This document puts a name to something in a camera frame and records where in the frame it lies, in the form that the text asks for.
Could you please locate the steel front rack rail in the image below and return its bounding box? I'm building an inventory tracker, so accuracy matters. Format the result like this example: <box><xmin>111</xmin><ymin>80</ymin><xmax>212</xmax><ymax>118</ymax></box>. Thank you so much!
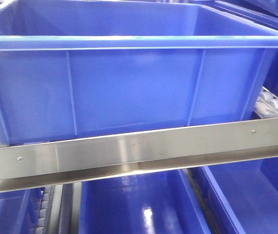
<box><xmin>0</xmin><ymin>117</ymin><xmax>278</xmax><ymax>192</ymax></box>

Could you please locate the blue bin lower left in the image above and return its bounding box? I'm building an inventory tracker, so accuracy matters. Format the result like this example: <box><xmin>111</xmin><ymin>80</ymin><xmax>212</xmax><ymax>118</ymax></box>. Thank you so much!
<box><xmin>0</xmin><ymin>188</ymin><xmax>42</xmax><ymax>234</ymax></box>

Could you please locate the blue bin lower right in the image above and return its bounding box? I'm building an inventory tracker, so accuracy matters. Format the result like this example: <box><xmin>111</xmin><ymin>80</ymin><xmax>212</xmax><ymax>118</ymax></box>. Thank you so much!
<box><xmin>190</xmin><ymin>157</ymin><xmax>278</xmax><ymax>234</ymax></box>

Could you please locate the blue bin lower centre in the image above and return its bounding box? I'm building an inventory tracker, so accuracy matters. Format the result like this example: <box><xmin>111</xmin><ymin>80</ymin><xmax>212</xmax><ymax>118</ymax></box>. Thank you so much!
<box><xmin>78</xmin><ymin>170</ymin><xmax>210</xmax><ymax>234</ymax></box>

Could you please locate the white roller track right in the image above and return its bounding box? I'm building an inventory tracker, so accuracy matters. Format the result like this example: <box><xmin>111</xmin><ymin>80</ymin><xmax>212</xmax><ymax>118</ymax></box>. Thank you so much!
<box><xmin>254</xmin><ymin>87</ymin><xmax>278</xmax><ymax>118</ymax></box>

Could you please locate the blue bin upper right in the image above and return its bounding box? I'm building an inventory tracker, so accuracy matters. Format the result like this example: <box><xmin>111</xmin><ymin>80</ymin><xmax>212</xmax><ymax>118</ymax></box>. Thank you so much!
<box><xmin>191</xmin><ymin>0</ymin><xmax>278</xmax><ymax>97</ymax></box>

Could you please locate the white roller track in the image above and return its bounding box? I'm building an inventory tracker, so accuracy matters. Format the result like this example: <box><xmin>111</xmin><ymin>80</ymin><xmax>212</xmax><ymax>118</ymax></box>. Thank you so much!
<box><xmin>254</xmin><ymin>87</ymin><xmax>278</xmax><ymax>118</ymax></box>
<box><xmin>34</xmin><ymin>186</ymin><xmax>55</xmax><ymax>234</ymax></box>

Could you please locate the white roller track lower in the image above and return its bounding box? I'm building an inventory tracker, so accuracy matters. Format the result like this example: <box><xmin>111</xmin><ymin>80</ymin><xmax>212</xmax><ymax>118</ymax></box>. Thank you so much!
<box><xmin>34</xmin><ymin>186</ymin><xmax>55</xmax><ymax>234</ymax></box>

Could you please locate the large blue plastic box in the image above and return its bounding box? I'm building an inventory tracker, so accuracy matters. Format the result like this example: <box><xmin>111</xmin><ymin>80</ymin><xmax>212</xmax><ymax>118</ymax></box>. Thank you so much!
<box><xmin>0</xmin><ymin>0</ymin><xmax>278</xmax><ymax>144</ymax></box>

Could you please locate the blue bin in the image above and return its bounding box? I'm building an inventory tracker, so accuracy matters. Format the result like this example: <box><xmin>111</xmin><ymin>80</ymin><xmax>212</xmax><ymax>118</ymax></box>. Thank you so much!
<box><xmin>191</xmin><ymin>0</ymin><xmax>278</xmax><ymax>97</ymax></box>
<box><xmin>78</xmin><ymin>170</ymin><xmax>210</xmax><ymax>234</ymax></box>
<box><xmin>190</xmin><ymin>157</ymin><xmax>278</xmax><ymax>234</ymax></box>
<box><xmin>0</xmin><ymin>188</ymin><xmax>42</xmax><ymax>234</ymax></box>

